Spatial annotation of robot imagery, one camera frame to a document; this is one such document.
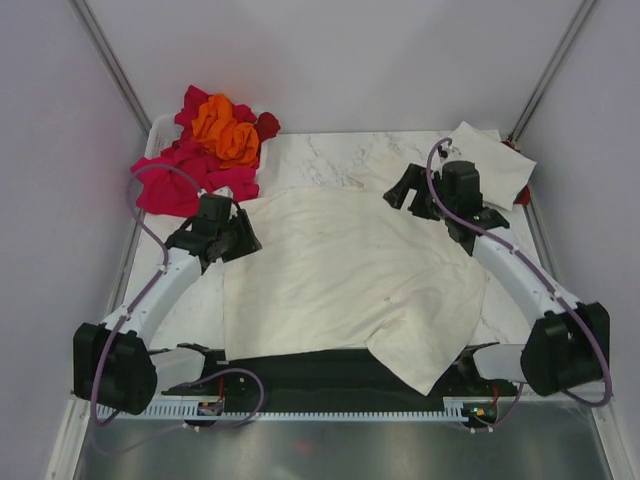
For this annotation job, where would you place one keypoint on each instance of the aluminium frame post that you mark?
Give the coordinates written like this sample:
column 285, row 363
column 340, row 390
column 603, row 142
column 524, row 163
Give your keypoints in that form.
column 559, row 56
column 99, row 40

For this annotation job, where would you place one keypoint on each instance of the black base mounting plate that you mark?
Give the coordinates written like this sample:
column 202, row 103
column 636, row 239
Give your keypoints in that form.
column 352, row 378

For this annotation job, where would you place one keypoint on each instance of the white plastic laundry basket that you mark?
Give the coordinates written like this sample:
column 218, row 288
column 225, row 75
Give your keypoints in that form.
column 164, row 131

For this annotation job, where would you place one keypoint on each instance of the right aluminium frame post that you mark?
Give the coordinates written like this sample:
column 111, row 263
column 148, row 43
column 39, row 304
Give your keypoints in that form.
column 559, row 56

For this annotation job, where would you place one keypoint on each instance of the orange t shirt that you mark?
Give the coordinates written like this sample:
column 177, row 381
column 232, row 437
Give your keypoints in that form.
column 215, row 128

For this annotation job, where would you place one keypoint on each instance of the cream white t shirt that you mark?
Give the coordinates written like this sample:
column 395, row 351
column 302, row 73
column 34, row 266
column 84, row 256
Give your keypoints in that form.
column 340, row 268

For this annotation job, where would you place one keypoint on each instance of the magenta pink t shirt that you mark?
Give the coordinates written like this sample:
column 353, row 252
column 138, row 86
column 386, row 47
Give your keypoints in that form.
column 170, row 182

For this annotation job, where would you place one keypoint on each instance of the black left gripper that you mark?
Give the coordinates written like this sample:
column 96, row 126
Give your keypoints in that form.
column 248, row 241

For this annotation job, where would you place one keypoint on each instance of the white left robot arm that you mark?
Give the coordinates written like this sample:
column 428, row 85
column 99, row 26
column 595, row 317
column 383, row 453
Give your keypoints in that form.
column 114, row 365

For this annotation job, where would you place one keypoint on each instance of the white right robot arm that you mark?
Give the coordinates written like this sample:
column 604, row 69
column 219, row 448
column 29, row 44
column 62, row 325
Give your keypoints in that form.
column 568, row 343

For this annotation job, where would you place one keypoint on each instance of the folded cream t shirt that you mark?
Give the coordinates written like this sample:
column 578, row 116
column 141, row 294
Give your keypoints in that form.
column 503, row 172

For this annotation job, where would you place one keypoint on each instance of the left aluminium frame post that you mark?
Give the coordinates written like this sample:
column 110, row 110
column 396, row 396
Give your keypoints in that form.
column 99, row 40

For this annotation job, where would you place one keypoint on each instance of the white slotted cable duct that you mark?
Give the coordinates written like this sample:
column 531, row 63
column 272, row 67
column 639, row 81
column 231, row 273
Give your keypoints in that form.
column 195, row 409

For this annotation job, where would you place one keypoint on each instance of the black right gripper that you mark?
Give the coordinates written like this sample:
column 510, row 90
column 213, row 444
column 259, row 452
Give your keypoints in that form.
column 416, row 177

